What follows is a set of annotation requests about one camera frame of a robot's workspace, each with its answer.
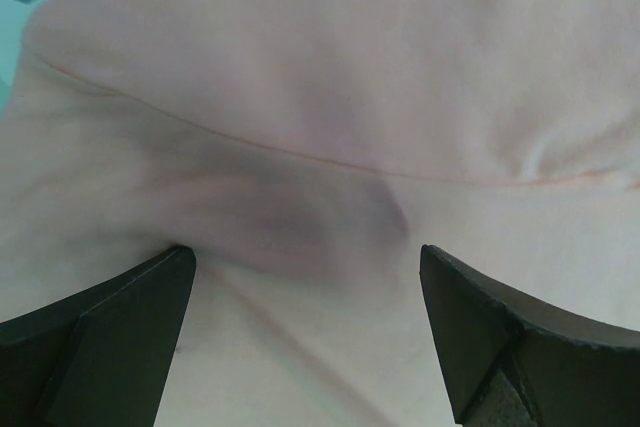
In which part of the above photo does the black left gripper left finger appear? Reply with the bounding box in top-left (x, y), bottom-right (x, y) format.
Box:
top-left (1, 246), bottom-right (195, 427)

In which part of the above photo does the salmon pink t shirt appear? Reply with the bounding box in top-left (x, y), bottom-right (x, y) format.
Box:
top-left (1, 0), bottom-right (639, 426)

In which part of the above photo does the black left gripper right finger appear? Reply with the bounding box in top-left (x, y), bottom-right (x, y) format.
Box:
top-left (420, 246), bottom-right (639, 427)

